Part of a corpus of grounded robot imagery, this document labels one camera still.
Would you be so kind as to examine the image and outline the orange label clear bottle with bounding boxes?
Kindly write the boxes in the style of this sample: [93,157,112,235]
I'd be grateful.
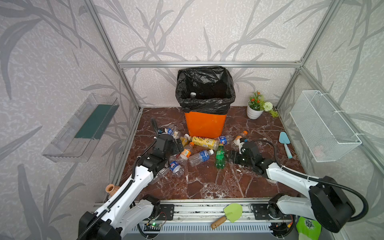
[177,142,195,166]

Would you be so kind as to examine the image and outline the blue label water bottle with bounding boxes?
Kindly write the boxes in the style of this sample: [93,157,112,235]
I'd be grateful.
[188,150,215,167]

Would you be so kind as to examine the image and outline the yellow label tea bottle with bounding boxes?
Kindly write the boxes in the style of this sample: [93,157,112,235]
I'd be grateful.
[189,136,220,150]

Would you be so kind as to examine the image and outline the clear bottle green label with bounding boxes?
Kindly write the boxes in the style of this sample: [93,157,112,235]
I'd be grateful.
[190,92,197,99]

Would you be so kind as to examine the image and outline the clear bottle white cap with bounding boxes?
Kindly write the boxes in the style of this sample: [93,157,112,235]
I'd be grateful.
[150,168,170,185]

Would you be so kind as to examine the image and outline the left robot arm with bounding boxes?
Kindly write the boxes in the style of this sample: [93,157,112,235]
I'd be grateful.
[78,119,184,240]

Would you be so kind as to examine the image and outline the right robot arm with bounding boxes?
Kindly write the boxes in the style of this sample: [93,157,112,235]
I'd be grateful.
[226,139,369,233]

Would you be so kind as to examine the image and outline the orange trash bin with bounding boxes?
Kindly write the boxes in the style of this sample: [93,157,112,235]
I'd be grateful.
[185,112,227,139]

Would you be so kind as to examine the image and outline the black bin liner bag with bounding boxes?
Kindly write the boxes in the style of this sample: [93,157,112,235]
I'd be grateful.
[176,66,236,115]

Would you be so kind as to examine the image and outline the blue label clear bottle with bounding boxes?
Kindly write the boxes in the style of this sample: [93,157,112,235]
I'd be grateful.
[164,125,181,139]

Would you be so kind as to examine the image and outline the orange cap clear bottle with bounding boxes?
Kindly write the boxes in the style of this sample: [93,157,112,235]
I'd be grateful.
[231,131,248,151]

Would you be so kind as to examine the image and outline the pepsi label clear bottle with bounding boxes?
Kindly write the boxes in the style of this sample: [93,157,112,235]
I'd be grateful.
[170,161,185,177]

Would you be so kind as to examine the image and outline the green sprite bottle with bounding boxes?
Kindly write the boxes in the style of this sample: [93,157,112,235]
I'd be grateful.
[215,144,226,169]

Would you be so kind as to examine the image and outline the small pepsi bottle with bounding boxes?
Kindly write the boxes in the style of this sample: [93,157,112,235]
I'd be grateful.
[218,135,233,145]

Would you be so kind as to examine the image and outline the teal silicone spatula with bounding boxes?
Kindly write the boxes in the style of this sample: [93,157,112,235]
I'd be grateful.
[279,132,293,159]

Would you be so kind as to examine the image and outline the green garden trowel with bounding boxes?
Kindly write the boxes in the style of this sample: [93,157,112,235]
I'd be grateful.
[211,203,243,230]

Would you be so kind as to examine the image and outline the white potted artificial flowers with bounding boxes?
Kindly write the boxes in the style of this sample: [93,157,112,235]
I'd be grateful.
[247,91,279,120]

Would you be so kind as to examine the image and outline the white wire mesh basket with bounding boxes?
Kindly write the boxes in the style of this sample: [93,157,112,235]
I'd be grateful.
[290,90,362,163]

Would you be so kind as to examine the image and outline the clear acrylic wall shelf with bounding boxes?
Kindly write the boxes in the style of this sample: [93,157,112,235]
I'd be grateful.
[42,94,120,163]

